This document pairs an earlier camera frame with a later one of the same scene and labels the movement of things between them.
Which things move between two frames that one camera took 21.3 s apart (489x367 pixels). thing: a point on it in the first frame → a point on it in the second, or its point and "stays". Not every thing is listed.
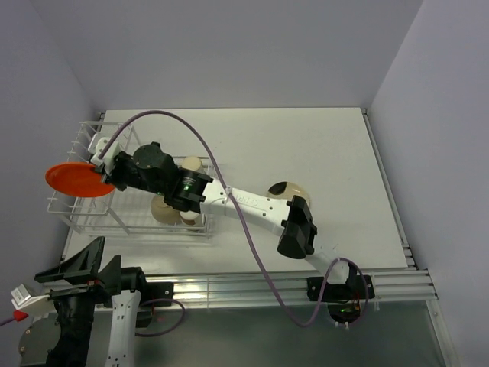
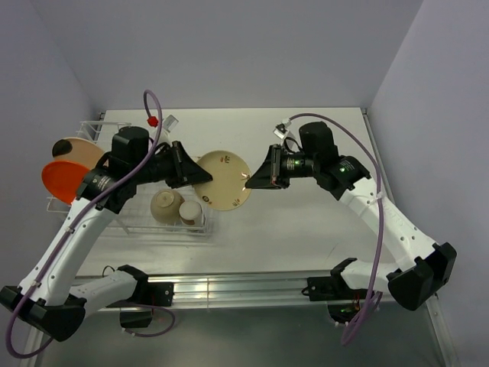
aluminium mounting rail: [247, 290] stays
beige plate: [286, 190] → [83, 151]
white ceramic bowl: [164, 212] stays
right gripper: [112, 177] → [267, 175]
